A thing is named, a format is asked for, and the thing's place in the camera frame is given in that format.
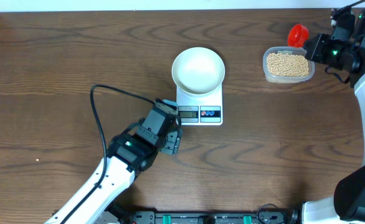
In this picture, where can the soybeans in container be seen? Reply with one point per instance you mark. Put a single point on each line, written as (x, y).
(287, 65)

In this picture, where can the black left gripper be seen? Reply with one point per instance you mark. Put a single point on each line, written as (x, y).
(174, 137)

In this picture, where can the red plastic scoop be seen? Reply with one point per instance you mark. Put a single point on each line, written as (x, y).
(298, 35)

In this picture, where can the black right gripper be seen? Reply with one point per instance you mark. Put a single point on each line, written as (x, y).
(314, 53)

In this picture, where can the cream bowl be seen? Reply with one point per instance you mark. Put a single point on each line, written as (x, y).
(198, 71)

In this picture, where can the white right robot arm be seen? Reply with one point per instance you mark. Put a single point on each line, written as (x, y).
(344, 49)

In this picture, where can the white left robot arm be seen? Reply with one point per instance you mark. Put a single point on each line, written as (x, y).
(128, 155)

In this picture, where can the clear plastic container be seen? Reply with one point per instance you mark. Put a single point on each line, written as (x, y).
(282, 79)

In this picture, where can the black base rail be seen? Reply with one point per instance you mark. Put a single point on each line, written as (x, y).
(266, 214)

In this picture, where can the white digital kitchen scale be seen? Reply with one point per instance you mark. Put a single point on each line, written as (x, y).
(200, 110)

